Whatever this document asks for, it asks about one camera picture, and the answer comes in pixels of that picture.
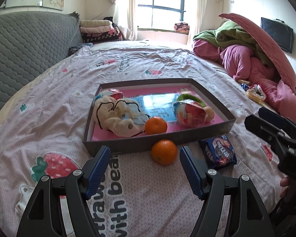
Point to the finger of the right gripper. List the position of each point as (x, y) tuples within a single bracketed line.
[(266, 131), (282, 123)]

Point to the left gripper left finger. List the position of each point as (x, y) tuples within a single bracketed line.
[(80, 186)]

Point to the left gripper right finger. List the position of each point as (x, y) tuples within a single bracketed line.
[(247, 214)]

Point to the blue cookie packet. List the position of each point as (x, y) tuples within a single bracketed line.
[(218, 152)]

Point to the brown walnut ball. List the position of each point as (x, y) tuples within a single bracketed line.
[(210, 113)]

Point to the cream plush scrunchie toy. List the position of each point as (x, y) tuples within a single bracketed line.
[(123, 117)]

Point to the orange tangerine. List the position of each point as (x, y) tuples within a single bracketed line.
[(164, 152), (155, 125)]

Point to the red white toy egg package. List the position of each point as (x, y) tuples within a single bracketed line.
[(189, 113)]

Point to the right hand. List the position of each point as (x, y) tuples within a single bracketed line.
[(284, 183)]

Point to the snack wrappers pile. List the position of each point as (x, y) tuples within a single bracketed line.
[(253, 92)]

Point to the pink quilt pile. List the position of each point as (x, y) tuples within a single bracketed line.
[(248, 53)]

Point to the grey cardboard tray box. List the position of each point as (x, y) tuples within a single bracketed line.
[(94, 138)]

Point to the black television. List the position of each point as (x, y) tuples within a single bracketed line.
[(280, 32)]

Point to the green blanket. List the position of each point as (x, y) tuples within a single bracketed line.
[(230, 33)]

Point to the pink bag on windowsill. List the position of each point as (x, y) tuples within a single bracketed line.
[(182, 27)]

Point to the grey quilted headboard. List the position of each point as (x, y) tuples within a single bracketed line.
[(30, 43)]

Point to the folded blankets stack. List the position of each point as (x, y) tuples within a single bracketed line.
[(100, 31)]

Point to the right white curtain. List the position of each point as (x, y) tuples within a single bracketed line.
[(196, 11)]

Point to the white curtain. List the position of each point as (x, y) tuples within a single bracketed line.
[(196, 11), (125, 18)]

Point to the dark framed window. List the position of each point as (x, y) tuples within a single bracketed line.
[(159, 14)]

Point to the left white curtain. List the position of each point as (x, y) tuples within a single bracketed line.
[(125, 18)]

